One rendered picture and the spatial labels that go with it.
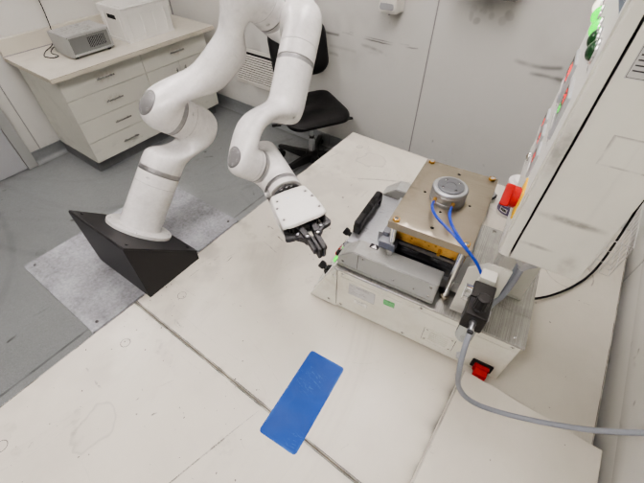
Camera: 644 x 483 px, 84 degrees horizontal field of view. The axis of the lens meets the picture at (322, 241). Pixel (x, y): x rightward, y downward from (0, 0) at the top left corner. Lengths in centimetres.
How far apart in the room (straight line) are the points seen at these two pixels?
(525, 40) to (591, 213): 174
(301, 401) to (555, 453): 55
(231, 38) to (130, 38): 220
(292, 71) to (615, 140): 62
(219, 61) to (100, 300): 76
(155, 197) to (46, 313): 138
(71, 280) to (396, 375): 101
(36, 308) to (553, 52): 297
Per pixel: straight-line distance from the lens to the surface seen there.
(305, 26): 95
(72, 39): 309
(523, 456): 96
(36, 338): 235
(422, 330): 97
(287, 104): 88
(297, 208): 77
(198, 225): 136
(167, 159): 116
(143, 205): 118
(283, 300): 109
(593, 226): 68
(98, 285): 131
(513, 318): 94
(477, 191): 93
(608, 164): 62
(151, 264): 113
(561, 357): 117
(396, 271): 85
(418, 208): 84
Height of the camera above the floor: 164
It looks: 46 degrees down
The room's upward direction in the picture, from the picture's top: straight up
